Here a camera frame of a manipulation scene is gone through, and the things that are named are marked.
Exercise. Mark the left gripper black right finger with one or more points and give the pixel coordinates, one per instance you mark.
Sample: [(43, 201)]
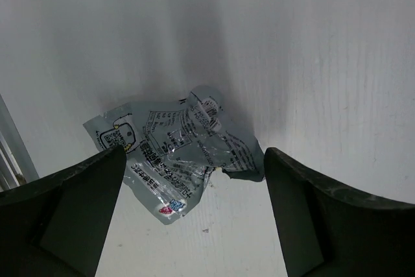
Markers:
[(328, 228)]

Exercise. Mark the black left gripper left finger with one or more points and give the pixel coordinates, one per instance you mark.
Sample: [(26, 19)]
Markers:
[(57, 225)]

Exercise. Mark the silver foil wrapper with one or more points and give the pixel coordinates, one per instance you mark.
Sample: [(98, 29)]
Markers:
[(172, 148)]

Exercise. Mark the aluminium table frame rail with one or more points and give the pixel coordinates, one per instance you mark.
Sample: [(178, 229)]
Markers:
[(17, 168)]

